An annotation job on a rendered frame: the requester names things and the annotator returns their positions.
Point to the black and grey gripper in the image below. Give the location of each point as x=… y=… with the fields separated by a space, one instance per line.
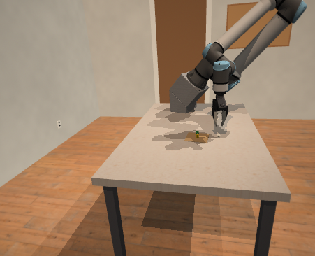
x=215 y=109

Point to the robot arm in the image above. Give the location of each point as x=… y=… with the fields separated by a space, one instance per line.
x=226 y=74

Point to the orange flat mat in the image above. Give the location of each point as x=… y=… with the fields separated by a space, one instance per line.
x=192 y=137

